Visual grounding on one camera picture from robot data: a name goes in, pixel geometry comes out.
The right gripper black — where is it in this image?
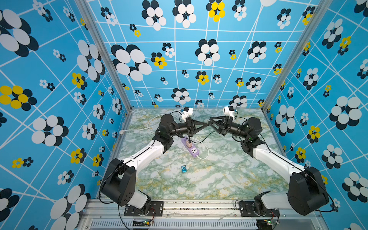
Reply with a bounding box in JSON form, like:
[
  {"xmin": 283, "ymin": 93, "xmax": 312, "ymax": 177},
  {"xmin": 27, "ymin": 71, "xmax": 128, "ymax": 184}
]
[{"xmin": 209, "ymin": 118, "xmax": 250, "ymax": 142}]

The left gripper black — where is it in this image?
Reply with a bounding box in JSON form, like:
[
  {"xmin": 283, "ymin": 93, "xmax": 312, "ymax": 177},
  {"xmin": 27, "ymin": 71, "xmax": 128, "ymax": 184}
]
[{"xmin": 168, "ymin": 119, "xmax": 207, "ymax": 138}]

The black usb charging cable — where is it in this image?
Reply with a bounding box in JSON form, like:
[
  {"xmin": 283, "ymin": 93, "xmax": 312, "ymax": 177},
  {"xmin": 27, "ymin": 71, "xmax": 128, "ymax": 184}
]
[{"xmin": 186, "ymin": 126, "xmax": 222, "ymax": 144}]

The pink usb charger cube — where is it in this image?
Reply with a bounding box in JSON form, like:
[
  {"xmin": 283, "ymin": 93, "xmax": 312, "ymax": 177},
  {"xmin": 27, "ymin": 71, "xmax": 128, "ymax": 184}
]
[{"xmin": 185, "ymin": 139, "xmax": 193, "ymax": 148}]

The purple power strip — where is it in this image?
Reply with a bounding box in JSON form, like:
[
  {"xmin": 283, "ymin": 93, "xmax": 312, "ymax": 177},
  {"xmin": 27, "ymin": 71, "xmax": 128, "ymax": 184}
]
[{"xmin": 181, "ymin": 138, "xmax": 200, "ymax": 158}]

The blue mp3 player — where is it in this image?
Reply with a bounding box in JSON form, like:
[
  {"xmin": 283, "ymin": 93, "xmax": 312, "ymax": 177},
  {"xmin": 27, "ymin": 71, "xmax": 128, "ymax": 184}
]
[{"xmin": 181, "ymin": 165, "xmax": 187, "ymax": 173}]

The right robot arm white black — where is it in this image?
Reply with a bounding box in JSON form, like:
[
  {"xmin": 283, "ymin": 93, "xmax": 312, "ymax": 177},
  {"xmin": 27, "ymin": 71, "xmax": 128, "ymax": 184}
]
[{"xmin": 210, "ymin": 116, "xmax": 330, "ymax": 216}]

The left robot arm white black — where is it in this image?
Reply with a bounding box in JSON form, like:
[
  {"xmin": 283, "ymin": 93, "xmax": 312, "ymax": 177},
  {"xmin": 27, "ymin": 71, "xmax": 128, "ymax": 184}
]
[{"xmin": 98, "ymin": 114, "xmax": 212, "ymax": 214}]

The right green circuit board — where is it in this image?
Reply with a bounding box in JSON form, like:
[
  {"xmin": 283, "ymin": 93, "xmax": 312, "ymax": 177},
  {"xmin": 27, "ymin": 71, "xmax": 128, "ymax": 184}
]
[{"xmin": 257, "ymin": 219, "xmax": 273, "ymax": 230}]

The green circuit board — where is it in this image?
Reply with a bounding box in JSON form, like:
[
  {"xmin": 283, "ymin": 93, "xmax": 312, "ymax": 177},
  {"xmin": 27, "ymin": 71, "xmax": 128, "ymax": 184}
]
[
  {"xmin": 257, "ymin": 219, "xmax": 273, "ymax": 230},
  {"xmin": 132, "ymin": 220, "xmax": 153, "ymax": 227}
]

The left green circuit board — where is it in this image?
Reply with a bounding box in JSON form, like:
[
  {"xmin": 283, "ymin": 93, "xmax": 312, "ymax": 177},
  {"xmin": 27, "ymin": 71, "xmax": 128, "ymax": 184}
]
[{"xmin": 132, "ymin": 220, "xmax": 153, "ymax": 227}]

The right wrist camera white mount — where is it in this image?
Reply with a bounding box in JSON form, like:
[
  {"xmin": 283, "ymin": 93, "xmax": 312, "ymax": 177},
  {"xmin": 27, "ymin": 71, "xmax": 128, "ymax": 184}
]
[{"xmin": 223, "ymin": 106, "xmax": 235, "ymax": 118}]

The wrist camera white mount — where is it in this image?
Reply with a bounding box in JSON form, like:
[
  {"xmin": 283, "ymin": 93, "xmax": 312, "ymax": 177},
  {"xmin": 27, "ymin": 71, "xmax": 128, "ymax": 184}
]
[
  {"xmin": 223, "ymin": 106, "xmax": 235, "ymax": 118},
  {"xmin": 181, "ymin": 107, "xmax": 193, "ymax": 122}
]

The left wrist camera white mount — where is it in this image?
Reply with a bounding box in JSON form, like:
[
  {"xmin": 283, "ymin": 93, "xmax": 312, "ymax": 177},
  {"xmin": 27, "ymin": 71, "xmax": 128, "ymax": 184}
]
[{"xmin": 181, "ymin": 107, "xmax": 193, "ymax": 122}]

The white power strip cord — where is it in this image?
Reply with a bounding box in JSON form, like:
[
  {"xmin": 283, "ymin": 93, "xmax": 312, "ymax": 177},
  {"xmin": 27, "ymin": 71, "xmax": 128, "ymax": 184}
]
[{"xmin": 119, "ymin": 109, "xmax": 210, "ymax": 161}]

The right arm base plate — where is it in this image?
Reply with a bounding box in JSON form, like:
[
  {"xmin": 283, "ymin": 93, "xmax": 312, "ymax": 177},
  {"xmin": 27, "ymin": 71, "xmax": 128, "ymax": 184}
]
[{"xmin": 235, "ymin": 200, "xmax": 280, "ymax": 219}]

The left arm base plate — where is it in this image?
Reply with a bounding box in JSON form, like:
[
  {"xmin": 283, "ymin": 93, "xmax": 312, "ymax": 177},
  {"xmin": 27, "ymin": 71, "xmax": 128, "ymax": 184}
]
[{"xmin": 124, "ymin": 201, "xmax": 164, "ymax": 217}]

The aluminium front rail frame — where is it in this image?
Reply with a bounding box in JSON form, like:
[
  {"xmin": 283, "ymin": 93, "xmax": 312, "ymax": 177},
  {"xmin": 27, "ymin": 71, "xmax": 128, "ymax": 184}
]
[{"xmin": 78, "ymin": 199, "xmax": 328, "ymax": 230}]

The right aluminium corner post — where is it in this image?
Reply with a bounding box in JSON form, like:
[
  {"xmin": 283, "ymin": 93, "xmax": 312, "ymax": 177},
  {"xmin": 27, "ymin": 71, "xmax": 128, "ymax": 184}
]
[{"xmin": 262, "ymin": 0, "xmax": 333, "ymax": 113}]

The aluminium corner post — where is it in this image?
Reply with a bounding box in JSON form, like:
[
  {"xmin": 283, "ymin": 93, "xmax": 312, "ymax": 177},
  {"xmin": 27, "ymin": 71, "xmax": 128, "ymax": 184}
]
[
  {"xmin": 75, "ymin": 0, "xmax": 132, "ymax": 114},
  {"xmin": 262, "ymin": 0, "xmax": 333, "ymax": 113}
]

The left aluminium corner post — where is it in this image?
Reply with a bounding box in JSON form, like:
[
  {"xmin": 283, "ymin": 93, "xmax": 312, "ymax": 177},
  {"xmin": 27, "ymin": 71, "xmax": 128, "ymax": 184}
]
[{"xmin": 75, "ymin": 0, "xmax": 132, "ymax": 114}]

